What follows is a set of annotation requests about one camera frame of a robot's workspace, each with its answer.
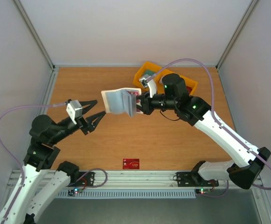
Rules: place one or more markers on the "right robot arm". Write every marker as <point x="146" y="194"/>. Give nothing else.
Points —
<point x="247" y="160"/>

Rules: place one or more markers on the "red VIP card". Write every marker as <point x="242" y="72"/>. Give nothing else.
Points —
<point x="131" y="164"/>

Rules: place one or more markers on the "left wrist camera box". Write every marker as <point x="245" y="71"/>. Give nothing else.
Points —
<point x="74" y="110"/>

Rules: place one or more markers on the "right circuit board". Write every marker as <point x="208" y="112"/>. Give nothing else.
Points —
<point x="203" y="191"/>

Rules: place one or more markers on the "yellow plastic bin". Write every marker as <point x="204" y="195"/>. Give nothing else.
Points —
<point x="149" y="69"/>

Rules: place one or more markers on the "left circuit board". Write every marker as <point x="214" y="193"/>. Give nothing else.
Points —
<point x="74" y="192"/>

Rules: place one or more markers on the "grey slotted cable duct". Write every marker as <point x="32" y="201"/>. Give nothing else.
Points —
<point x="131" y="194"/>

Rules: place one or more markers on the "teal card in bin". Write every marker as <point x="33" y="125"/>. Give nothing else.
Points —
<point x="149" y="72"/>

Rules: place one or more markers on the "circuit board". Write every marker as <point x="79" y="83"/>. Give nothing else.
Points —
<point x="203" y="191"/>
<point x="74" y="192"/>

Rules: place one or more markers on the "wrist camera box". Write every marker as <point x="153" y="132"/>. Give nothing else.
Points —
<point x="147" y="81"/>
<point x="74" y="110"/>

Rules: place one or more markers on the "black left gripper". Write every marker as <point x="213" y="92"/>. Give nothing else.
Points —
<point x="84" y="125"/>

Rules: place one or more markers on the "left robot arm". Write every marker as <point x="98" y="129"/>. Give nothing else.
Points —
<point x="26" y="204"/>

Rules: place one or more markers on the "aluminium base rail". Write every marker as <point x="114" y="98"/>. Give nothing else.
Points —
<point x="133" y="179"/>

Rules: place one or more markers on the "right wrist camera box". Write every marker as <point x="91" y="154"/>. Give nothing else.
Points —
<point x="147" y="81"/>

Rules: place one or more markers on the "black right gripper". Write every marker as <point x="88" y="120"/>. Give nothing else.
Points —
<point x="145" y="104"/>

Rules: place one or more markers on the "red card in bin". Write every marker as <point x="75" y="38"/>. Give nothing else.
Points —
<point x="189" y="89"/>

